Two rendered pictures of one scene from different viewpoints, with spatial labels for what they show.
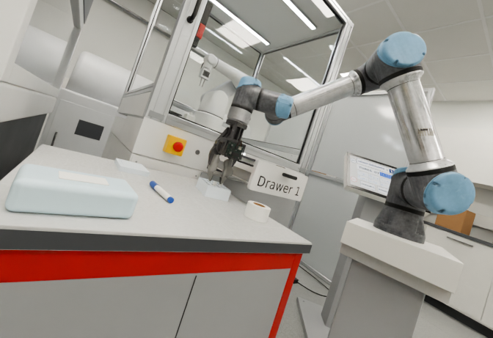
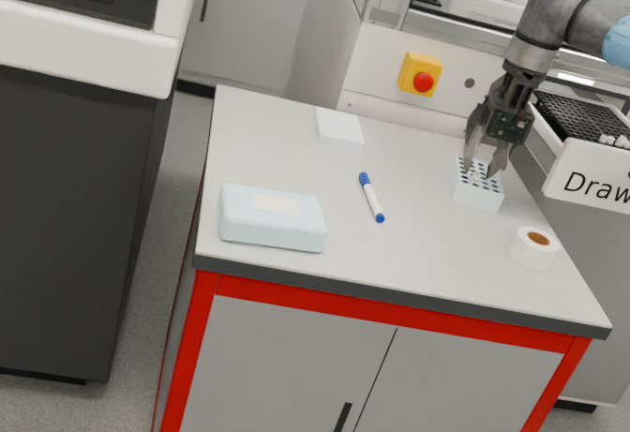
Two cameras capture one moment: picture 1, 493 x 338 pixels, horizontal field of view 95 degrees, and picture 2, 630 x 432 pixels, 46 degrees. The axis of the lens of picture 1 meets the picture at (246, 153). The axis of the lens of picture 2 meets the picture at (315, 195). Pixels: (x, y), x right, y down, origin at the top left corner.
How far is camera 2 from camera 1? 0.63 m
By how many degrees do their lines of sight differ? 38
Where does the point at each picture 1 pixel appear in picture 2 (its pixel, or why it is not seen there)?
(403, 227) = not seen: outside the picture
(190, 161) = (453, 102)
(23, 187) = (232, 222)
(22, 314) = (237, 322)
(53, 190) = (252, 226)
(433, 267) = not seen: outside the picture
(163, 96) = not seen: outside the picture
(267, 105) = (586, 42)
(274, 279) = (528, 362)
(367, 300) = not seen: outside the picture
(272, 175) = (606, 171)
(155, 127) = (382, 40)
